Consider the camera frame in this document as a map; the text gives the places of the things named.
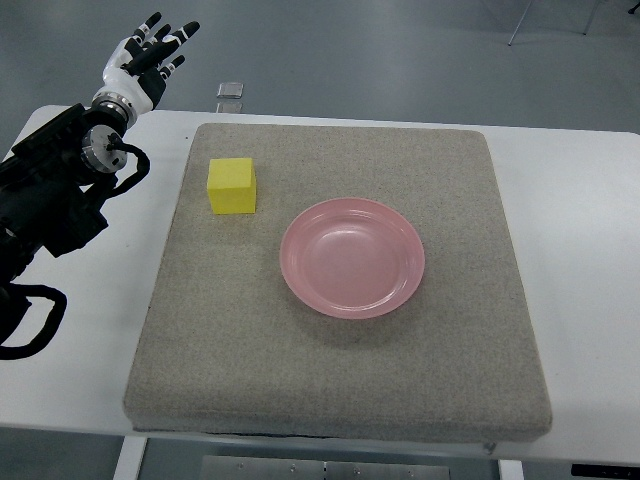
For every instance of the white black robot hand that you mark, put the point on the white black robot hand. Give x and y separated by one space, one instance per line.
136 74

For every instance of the yellow foam block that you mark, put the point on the yellow foam block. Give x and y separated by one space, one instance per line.
232 186

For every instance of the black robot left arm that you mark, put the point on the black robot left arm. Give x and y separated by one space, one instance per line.
53 187

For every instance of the pink plate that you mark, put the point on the pink plate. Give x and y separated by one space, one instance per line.
352 258

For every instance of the clear floor socket cover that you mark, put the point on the clear floor socket cover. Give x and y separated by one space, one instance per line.
230 90

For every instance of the white table leg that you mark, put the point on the white table leg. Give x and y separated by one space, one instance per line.
130 459

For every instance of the metal chair legs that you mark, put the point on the metal chair legs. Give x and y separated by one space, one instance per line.
571 17

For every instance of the black label strip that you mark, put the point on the black label strip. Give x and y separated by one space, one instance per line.
605 471

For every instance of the grey metal base plate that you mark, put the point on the grey metal base plate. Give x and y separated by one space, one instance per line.
228 467

